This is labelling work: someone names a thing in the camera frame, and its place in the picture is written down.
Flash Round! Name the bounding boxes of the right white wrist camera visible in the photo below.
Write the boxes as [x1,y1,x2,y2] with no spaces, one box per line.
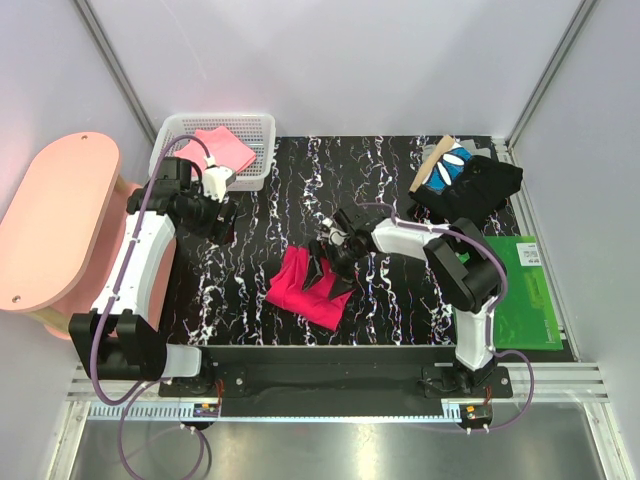
[320,217,346,245]

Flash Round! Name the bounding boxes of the white slotted cable duct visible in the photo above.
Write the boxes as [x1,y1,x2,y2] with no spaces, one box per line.
[88,402,220,421]

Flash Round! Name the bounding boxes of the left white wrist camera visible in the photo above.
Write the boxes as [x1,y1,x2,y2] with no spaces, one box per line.
[202,156,236,202]

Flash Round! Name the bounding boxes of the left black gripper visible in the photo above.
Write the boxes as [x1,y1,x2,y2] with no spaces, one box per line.
[180,182,240,245]

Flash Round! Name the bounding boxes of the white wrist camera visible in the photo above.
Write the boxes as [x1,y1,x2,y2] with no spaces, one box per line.
[202,156,236,202]
[320,217,346,245]

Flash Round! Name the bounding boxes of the aluminium rail frame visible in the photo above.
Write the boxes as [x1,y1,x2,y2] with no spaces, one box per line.
[46,361,639,479]

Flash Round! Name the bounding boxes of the pink three-tier wooden shelf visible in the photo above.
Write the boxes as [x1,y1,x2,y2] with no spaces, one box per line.
[1,132,175,339]

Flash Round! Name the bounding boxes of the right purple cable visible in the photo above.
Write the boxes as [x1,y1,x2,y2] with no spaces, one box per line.
[357,202,536,434]

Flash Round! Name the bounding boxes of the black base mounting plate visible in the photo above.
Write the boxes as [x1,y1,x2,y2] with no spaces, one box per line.
[159,346,513,420]

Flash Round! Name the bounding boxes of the black folded t-shirt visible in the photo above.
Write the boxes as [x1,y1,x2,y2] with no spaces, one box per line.
[410,155,523,229]

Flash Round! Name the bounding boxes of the crimson red t-shirt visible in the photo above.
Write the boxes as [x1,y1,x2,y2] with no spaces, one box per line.
[266,246,352,332]

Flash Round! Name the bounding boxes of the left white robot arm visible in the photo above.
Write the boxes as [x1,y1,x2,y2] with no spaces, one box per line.
[69,157,238,396]

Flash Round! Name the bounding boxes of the green cutting mat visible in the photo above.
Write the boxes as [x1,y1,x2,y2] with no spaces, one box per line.
[486,236,562,351]

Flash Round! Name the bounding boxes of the white plastic mesh basket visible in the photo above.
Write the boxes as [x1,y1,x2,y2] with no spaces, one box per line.
[148,112,276,192]

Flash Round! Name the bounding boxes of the blue white graphic t-shirt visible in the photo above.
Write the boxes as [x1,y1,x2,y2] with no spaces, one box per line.
[423,146,472,194]

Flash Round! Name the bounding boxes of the tan folded t-shirt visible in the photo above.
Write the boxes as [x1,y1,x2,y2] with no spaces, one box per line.
[409,135,455,192]

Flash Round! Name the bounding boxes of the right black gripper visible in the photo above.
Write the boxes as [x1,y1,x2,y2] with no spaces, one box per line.
[302,238,368,301]

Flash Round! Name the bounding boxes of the grey folded t-shirt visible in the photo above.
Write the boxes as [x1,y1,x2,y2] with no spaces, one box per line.
[422,139,493,160]

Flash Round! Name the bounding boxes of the light pink folded t-shirt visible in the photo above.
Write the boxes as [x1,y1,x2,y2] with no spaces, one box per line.
[174,126,257,172]

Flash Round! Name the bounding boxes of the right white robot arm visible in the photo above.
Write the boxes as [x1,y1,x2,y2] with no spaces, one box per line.
[302,203,508,397]

